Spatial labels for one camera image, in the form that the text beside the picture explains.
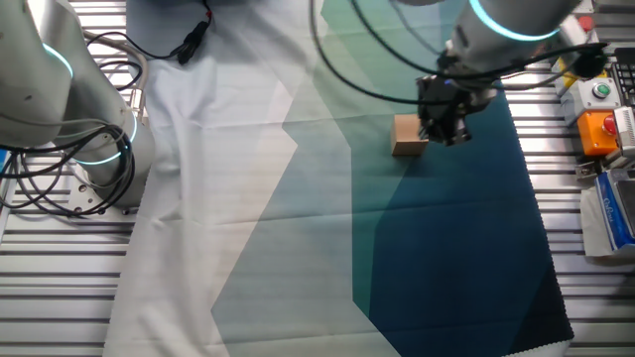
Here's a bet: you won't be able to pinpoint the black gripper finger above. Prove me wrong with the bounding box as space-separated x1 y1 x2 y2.
444 114 473 148
419 116 446 145

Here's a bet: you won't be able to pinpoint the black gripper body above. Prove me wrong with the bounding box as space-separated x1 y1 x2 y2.
416 76 498 121

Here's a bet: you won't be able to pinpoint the small wooden block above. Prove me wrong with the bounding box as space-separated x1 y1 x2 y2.
390 113 431 158

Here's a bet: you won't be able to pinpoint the orange box red button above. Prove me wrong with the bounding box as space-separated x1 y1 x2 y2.
575 109 620 158

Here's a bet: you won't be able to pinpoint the grey metal clamp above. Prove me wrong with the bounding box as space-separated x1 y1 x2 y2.
573 148 635 180

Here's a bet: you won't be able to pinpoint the grey box small green button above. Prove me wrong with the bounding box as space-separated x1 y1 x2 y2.
560 76 622 128

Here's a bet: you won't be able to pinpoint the blue and white box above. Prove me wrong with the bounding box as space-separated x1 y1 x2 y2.
578 186 635 260

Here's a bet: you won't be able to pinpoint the grey box red button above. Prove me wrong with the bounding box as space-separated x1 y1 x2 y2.
559 14 599 51

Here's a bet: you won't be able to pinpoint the blue white packet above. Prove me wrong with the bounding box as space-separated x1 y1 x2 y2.
593 168 635 253

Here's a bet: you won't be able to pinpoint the black keyboard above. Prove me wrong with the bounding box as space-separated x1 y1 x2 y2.
609 47 635 108

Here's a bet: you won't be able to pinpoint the blue green white tablecloth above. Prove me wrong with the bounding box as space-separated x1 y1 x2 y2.
101 0 576 357

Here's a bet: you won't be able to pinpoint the thin black camera cable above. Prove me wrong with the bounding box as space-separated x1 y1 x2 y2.
349 0 609 83

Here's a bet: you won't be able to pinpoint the thick black gripper cable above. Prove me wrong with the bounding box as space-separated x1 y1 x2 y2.
308 0 428 106

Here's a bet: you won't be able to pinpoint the silver ribbed depth camera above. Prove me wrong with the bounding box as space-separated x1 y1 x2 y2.
612 105 635 160

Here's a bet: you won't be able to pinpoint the black laptop charger cable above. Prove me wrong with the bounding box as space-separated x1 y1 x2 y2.
84 0 215 66

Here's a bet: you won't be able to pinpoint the grey robot power cable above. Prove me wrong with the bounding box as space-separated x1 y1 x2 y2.
78 28 151 125

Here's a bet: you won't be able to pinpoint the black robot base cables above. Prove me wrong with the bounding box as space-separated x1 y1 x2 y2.
0 59 145 218

